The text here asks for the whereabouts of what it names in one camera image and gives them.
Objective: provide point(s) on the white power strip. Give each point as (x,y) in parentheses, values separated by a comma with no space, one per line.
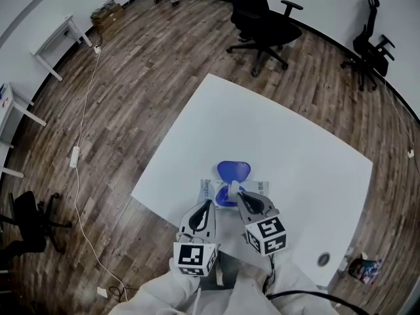
(75,157)

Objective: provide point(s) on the black armless swivel chair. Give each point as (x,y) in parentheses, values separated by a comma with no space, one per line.
(29,222)

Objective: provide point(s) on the crumpled white paper scrap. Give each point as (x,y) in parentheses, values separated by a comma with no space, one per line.
(343,264)

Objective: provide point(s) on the black reclined office chair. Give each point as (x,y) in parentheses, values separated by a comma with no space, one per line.
(262,25)

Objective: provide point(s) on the white torn floor scrap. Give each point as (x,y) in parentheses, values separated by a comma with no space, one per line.
(102,291)

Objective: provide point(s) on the white narrow side table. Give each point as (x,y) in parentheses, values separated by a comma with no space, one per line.
(6,110)

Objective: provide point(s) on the cardboard box with clutter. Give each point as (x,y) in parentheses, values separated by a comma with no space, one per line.
(106,15)

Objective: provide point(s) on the person's grey trouser leg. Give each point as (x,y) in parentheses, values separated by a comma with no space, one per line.
(226,267)

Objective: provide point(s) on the small white extension socket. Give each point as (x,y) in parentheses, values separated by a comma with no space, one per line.
(411,154)

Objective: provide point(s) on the black bag of bottles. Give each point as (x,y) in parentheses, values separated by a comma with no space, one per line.
(365,269)

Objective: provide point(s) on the black slim headrest office chair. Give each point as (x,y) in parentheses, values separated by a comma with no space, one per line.
(374,51)

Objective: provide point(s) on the person's left forearm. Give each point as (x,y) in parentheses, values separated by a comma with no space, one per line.
(164,290)

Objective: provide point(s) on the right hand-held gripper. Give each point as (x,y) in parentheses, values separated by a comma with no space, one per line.
(267,235)

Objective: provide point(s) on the clear plastic packet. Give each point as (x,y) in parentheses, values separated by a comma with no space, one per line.
(229,171)

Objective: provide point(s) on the white floor plug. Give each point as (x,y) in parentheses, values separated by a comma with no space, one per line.
(97,49)

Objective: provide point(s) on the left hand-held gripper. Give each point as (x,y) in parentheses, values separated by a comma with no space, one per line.
(193,258)

